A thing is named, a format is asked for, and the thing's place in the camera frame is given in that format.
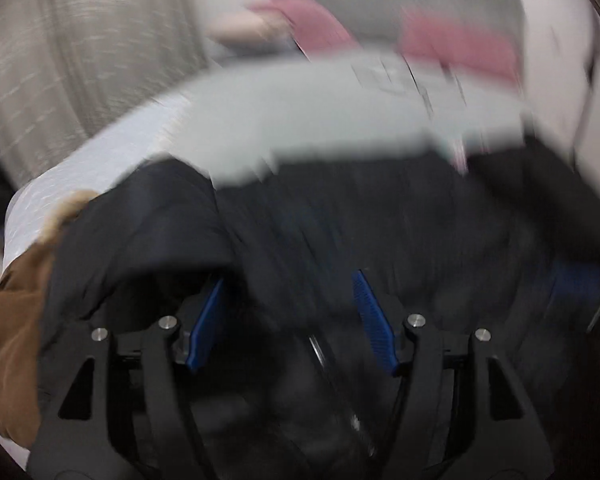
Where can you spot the grey bed sheet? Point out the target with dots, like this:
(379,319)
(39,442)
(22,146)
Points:
(305,115)

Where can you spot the brown fur-trimmed coat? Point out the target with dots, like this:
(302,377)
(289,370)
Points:
(10,340)

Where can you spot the light pink pillow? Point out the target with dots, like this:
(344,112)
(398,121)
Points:
(240,27)

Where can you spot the black puffer jacket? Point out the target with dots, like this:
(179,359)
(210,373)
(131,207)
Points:
(380,220)

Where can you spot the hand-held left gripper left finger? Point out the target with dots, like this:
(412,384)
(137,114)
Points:
(207,320)

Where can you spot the white fringed blanket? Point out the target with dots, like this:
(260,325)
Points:
(70,180)

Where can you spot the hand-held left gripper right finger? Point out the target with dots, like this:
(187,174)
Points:
(375,325)

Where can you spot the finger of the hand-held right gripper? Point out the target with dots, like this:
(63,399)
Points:
(577,280)

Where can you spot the grey patterned curtain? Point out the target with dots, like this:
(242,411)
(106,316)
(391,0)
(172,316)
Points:
(80,50)

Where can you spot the dusty pink pillow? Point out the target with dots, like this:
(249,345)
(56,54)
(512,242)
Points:
(455,47)

